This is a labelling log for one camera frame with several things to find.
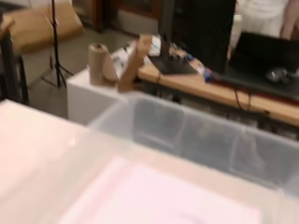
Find brown cardboard piece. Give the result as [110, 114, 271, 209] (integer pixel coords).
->
[117, 34, 153, 93]

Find wooden desk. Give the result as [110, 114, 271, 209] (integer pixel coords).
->
[137, 60, 299, 127]

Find clear plastic box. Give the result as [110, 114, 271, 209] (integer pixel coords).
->
[0, 91, 299, 224]

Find white cabinet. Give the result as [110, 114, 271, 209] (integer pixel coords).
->
[66, 46, 138, 125]

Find brown paper roll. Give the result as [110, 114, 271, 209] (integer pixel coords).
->
[88, 43, 120, 88]

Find white flat box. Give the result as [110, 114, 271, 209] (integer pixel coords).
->
[59, 157, 263, 224]

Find black computer tower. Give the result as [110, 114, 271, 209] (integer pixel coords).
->
[172, 0, 236, 75]

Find black tripod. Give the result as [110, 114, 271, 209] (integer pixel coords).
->
[40, 0, 74, 90]

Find black laptop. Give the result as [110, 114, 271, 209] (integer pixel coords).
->
[218, 31, 299, 101]

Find grey computer mouse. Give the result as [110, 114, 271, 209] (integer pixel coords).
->
[264, 67, 291, 84]

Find brown cardboard box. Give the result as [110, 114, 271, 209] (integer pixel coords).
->
[3, 3, 84, 55]

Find person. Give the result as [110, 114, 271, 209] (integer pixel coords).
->
[230, 0, 299, 41]

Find person's hand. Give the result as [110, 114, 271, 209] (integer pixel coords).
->
[279, 0, 299, 40]

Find dark desk cable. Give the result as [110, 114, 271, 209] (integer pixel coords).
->
[233, 88, 251, 111]

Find black table frame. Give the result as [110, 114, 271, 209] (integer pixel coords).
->
[0, 15, 31, 105]

